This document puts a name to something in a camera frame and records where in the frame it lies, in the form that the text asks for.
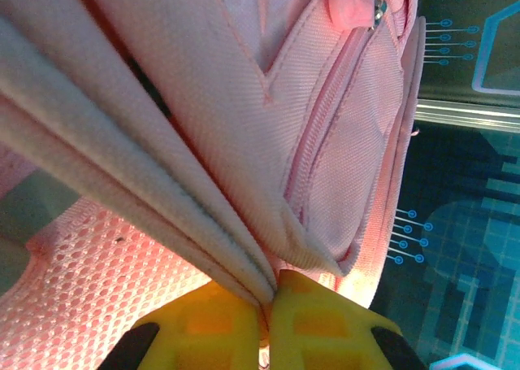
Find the pink backpack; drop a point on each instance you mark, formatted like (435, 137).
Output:
(243, 101)

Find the aluminium frame post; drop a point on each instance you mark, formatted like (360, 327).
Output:
(467, 116)

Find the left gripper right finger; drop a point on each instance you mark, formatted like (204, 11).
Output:
(325, 333)

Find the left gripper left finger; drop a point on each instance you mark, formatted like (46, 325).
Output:
(203, 333)

